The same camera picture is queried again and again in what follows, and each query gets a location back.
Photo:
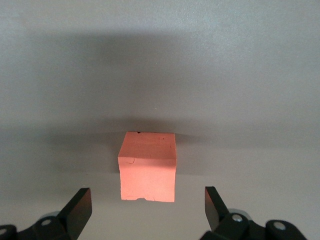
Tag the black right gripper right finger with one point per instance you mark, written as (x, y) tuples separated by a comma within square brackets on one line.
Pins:
[(214, 210)]

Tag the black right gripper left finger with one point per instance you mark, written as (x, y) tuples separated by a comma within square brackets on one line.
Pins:
[(77, 211)]

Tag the orange foam cube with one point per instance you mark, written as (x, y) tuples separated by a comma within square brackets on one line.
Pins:
[(147, 172)]

